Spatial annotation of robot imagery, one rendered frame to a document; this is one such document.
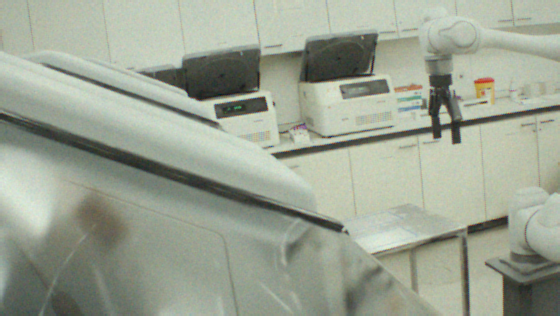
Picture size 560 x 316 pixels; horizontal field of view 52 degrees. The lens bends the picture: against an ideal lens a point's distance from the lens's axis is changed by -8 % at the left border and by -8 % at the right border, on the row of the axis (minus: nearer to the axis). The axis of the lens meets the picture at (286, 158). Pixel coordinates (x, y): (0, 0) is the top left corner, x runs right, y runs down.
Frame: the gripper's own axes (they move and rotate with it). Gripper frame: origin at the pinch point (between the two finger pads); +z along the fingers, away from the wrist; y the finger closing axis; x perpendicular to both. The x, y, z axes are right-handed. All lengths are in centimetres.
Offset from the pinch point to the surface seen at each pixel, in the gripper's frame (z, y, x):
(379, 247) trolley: 38.0, 19.6, 19.6
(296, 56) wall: -26, 282, -22
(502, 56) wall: -6, 282, -202
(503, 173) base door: 78, 219, -154
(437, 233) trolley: 38.0, 20.1, -3.3
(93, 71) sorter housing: -35, -43, 99
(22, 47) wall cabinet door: -63, 248, 172
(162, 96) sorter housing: -28, -43, 85
